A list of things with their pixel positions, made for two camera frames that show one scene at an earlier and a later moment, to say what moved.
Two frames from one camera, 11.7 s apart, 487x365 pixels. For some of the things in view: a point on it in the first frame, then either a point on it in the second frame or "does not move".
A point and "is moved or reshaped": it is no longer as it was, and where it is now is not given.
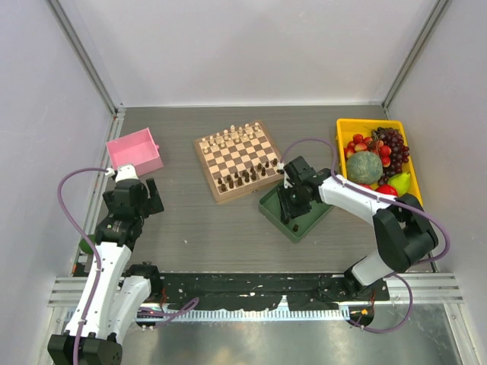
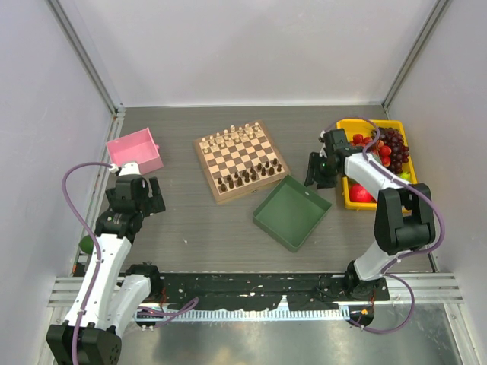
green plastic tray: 299,226 is moved or reshaped
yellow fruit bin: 347,128 does not move
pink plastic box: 138,149 does not move
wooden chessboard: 238,160 does not move
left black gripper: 152,204 does not move
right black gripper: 289,211 -> 313,168
